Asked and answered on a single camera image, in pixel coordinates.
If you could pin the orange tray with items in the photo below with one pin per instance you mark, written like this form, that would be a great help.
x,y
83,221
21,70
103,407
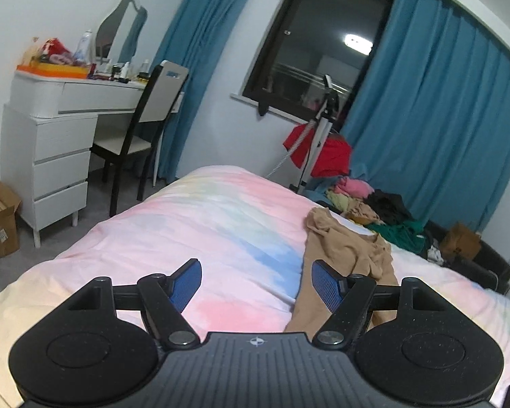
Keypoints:
x,y
51,59

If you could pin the black and white chair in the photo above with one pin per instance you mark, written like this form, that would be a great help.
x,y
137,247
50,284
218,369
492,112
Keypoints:
x,y
155,106

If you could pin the white spray bottle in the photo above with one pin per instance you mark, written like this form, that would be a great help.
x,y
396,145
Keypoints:
x,y
83,51

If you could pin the cardboard box on floor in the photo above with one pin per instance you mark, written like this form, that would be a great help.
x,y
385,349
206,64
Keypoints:
x,y
9,204

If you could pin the red garment on stand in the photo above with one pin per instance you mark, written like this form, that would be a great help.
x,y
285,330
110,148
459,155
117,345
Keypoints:
x,y
333,160

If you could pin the blue curtain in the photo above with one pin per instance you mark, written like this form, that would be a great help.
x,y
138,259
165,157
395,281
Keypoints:
x,y
431,121
194,39

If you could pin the black garment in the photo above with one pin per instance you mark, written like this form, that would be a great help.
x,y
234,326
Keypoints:
x,y
389,207

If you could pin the tan printed t-shirt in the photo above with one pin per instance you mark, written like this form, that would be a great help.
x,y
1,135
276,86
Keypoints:
x,y
345,251

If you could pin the white tripod stand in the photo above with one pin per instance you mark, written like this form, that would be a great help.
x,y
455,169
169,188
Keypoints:
x,y
322,123

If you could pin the pink garment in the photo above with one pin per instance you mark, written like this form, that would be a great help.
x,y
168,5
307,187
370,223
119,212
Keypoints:
x,y
352,187

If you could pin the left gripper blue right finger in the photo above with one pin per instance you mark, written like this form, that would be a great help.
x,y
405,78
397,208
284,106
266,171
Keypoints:
x,y
329,285

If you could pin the white vanity dresser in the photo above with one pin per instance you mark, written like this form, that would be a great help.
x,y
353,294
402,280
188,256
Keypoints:
x,y
48,128

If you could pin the blue curtain right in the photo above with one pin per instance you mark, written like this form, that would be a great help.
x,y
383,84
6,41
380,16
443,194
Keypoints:
x,y
431,121

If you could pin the yellow-green garment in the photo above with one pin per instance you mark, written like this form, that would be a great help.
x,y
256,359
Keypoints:
x,y
340,201

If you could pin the blue curtain left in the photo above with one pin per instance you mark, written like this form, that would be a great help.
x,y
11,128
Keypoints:
x,y
194,39

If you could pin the wavy vanity mirror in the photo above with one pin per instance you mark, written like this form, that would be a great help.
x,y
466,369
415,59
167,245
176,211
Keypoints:
x,y
118,35

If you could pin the dark window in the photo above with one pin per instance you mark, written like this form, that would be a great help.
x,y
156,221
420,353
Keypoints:
x,y
309,42

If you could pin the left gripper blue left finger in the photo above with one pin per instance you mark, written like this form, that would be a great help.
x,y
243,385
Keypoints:
x,y
183,284

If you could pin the pastel tie-dye bed cover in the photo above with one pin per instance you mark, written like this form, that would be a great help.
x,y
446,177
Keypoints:
x,y
247,232

